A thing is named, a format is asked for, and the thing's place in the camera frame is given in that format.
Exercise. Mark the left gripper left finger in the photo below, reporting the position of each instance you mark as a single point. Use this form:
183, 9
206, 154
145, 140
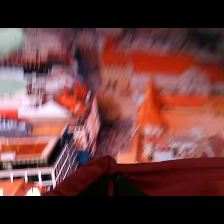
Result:
98, 188

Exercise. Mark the dark red garment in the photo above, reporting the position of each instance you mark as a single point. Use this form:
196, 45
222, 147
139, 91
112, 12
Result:
173, 176

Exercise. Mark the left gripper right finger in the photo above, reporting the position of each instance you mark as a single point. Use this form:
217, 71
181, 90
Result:
126, 188

